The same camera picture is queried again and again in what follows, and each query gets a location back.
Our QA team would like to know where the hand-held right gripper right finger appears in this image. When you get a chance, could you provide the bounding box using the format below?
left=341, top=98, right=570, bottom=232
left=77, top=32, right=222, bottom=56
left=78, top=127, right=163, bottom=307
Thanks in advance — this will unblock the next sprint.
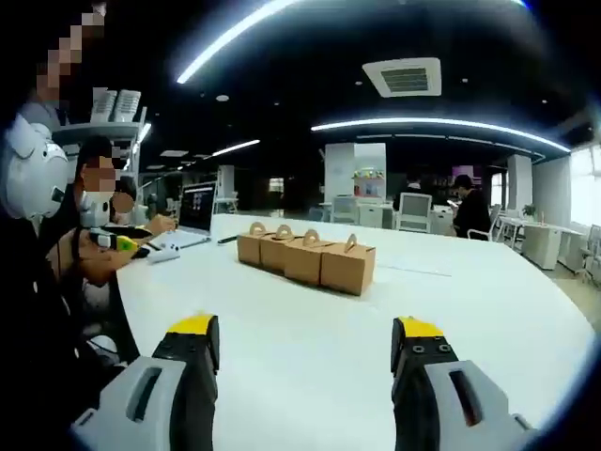
left=392, top=315, right=541, bottom=451

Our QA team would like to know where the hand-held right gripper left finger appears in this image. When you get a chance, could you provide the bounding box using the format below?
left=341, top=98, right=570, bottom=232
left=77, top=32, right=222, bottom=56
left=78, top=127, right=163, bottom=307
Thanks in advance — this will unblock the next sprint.
left=69, top=309, right=221, bottom=451

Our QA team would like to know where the brown paper box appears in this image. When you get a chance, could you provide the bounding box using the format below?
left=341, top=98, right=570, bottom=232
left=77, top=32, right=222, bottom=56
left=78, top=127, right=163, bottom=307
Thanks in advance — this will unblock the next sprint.
left=284, top=228, right=326, bottom=287
left=260, top=224, right=293, bottom=274
left=237, top=221, right=269, bottom=267
left=320, top=233, right=377, bottom=297

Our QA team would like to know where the person's left hand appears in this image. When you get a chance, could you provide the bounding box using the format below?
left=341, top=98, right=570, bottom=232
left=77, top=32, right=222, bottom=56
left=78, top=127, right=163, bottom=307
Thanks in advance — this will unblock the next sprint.
left=72, top=228, right=116, bottom=258

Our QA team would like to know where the small white case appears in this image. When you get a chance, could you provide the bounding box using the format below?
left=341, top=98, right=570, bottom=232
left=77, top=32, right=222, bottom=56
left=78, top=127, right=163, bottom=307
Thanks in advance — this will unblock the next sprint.
left=146, top=247, right=182, bottom=266

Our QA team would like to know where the silver laptop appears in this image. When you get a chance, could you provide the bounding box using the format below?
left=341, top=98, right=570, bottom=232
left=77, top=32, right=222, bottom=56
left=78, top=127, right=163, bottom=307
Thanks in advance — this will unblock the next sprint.
left=149, top=181, right=218, bottom=250

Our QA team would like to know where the person's dark clothing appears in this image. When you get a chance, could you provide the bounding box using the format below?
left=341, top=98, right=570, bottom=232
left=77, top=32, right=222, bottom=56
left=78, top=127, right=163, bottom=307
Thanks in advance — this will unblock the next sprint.
left=0, top=213, right=140, bottom=424

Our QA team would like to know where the white shelf rack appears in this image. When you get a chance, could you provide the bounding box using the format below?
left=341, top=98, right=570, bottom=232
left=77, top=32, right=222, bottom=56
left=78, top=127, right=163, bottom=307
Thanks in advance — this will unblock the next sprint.
left=50, top=105, right=152, bottom=173

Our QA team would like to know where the stack of white trays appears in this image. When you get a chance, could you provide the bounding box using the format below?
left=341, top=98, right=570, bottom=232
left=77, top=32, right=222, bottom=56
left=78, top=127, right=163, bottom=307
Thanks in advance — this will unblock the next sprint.
left=89, top=88, right=143, bottom=126

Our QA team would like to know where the short ceiling light strip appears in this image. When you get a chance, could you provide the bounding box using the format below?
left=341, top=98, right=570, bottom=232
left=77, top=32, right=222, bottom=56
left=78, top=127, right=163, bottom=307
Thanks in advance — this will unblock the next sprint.
left=210, top=139, right=261, bottom=158

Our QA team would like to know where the white desk cabinet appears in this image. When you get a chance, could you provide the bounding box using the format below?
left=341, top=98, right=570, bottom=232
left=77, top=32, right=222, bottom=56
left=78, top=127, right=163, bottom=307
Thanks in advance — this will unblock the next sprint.
left=520, top=221, right=588, bottom=272

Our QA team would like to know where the white office chair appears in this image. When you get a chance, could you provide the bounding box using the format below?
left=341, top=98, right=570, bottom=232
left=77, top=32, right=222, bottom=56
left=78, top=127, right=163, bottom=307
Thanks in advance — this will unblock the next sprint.
left=396, top=192, right=434, bottom=233

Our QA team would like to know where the long ceiling light strip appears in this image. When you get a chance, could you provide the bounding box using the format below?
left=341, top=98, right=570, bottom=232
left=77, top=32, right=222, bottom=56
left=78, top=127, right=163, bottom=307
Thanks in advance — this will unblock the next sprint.
left=176, top=0, right=301, bottom=86
left=310, top=117, right=572, bottom=154

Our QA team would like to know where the white display partition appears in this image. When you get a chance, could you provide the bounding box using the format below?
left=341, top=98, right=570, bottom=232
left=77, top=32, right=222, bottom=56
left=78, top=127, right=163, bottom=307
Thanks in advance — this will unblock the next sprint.
left=323, top=142, right=389, bottom=198

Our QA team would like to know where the ceiling air vent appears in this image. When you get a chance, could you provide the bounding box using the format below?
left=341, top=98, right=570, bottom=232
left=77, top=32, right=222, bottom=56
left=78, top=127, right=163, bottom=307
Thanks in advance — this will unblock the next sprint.
left=362, top=56, right=443, bottom=99

